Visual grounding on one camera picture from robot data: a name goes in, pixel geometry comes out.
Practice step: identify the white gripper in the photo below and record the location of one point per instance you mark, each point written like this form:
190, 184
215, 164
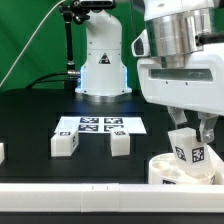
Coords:
206, 97

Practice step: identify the white round stool seat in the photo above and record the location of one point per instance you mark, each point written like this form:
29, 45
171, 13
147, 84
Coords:
163, 169

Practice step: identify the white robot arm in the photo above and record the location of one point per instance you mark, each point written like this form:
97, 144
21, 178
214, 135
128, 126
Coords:
180, 58

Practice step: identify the white paper marker sheet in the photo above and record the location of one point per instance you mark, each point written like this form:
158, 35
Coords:
87, 124

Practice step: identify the white left block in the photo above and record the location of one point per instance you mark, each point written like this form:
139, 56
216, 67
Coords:
2, 153

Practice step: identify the white right rail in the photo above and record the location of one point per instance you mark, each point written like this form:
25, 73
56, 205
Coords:
219, 179

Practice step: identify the white rail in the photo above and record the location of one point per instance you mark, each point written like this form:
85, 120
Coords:
111, 198
219, 179

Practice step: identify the white front rail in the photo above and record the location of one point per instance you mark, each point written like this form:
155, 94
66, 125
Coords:
111, 198

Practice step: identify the black camera on mount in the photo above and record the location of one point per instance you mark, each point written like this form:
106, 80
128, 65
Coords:
94, 4

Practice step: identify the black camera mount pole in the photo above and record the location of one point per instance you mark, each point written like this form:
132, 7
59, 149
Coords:
74, 75

